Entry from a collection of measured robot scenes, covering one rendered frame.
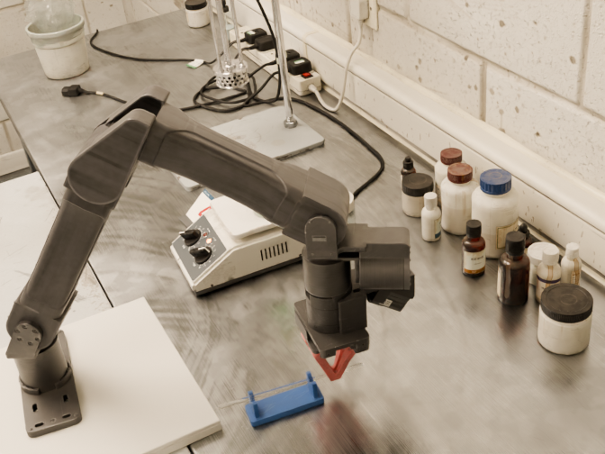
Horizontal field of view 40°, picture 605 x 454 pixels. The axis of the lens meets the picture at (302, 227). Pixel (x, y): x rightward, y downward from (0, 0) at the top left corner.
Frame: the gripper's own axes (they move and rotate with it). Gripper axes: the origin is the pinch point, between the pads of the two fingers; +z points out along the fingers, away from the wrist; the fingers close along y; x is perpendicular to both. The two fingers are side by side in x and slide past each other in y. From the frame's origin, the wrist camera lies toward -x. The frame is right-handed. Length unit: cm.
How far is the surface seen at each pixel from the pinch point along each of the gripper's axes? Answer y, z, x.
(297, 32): 98, -8, -30
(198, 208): 50, 1, 6
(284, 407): -1.1, 2.3, 7.4
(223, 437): -1.6, 3.6, 15.9
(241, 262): 27.9, -0.9, 4.4
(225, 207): 36.7, -5.8, 4.0
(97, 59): 135, 3, 12
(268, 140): 69, 1, -13
